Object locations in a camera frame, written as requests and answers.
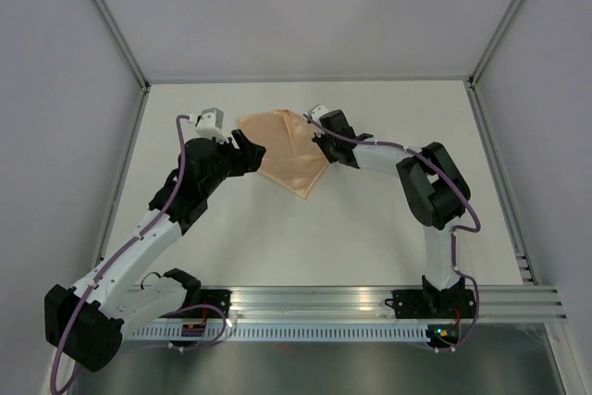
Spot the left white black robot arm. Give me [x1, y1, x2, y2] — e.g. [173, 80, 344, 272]
[43, 130, 265, 372]

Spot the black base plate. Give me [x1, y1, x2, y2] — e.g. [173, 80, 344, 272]
[161, 289, 232, 319]
[384, 289, 477, 320]

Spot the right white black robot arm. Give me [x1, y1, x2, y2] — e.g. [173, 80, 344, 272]
[306, 105, 475, 316]

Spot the aluminium rail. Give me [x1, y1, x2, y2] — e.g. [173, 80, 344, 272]
[200, 286, 567, 323]
[463, 78, 539, 286]
[91, 84, 151, 269]

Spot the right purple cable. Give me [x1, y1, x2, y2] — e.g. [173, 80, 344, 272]
[302, 111, 482, 353]

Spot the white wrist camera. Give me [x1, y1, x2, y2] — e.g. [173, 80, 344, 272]
[195, 108, 228, 143]
[306, 105, 329, 123]

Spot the right aluminium frame post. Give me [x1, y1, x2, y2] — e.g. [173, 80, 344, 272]
[466, 0, 527, 89]

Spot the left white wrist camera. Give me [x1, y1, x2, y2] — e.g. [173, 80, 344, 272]
[195, 108, 228, 143]

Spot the left side aluminium rail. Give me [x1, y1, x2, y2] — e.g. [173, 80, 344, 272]
[91, 84, 151, 269]

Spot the right side aluminium rail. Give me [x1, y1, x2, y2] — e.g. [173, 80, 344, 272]
[463, 78, 539, 286]

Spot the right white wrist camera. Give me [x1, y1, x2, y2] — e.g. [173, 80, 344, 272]
[306, 105, 329, 123]

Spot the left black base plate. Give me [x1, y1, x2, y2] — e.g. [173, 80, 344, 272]
[161, 289, 232, 319]

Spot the aluminium frame post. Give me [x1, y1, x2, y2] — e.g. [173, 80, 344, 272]
[466, 0, 527, 89]
[89, 0, 150, 93]

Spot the front aluminium rail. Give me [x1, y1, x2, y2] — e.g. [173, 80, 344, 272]
[200, 286, 567, 323]

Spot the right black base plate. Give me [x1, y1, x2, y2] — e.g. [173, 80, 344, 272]
[384, 289, 477, 320]

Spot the peach cloth napkin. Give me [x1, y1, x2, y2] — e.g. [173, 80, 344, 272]
[237, 109, 328, 199]

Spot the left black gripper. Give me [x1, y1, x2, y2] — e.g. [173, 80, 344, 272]
[202, 129, 265, 196]

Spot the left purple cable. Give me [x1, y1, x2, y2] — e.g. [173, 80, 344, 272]
[48, 112, 232, 395]

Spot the purple cable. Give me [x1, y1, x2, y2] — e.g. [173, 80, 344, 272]
[302, 111, 482, 353]
[48, 112, 232, 395]

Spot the white slotted cable duct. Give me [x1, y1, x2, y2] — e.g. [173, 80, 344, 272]
[129, 322, 429, 342]

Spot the left aluminium frame post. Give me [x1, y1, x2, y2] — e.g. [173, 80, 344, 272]
[89, 0, 150, 93]

